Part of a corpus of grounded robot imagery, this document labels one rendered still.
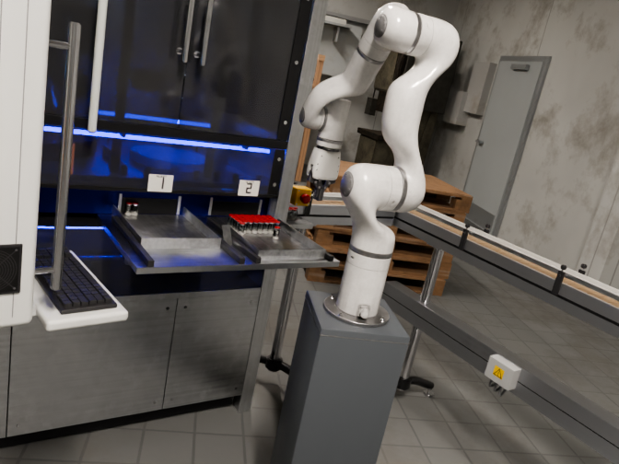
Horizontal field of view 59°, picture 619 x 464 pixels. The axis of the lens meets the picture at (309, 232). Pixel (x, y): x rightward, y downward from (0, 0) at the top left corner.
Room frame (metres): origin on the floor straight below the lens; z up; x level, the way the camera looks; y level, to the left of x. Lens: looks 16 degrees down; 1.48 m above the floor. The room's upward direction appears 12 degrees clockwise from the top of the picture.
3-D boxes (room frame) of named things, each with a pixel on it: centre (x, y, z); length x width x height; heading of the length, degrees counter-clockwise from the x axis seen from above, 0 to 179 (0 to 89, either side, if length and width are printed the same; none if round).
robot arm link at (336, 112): (1.79, 0.00, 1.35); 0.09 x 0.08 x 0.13; 117
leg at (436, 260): (2.47, -0.60, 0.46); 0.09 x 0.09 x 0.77; 36
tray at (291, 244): (1.87, 0.14, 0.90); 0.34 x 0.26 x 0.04; 35
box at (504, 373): (2.00, -0.86, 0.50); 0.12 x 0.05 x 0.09; 36
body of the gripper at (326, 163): (1.79, 0.00, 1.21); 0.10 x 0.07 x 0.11; 126
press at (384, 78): (8.67, -0.94, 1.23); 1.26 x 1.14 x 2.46; 102
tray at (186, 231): (1.76, 0.48, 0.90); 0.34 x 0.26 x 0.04; 36
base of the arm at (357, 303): (1.45, -0.17, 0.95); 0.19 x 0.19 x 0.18
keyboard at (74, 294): (1.39, 0.63, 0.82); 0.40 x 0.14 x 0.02; 43
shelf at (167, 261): (1.80, 0.30, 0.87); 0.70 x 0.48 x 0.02; 126
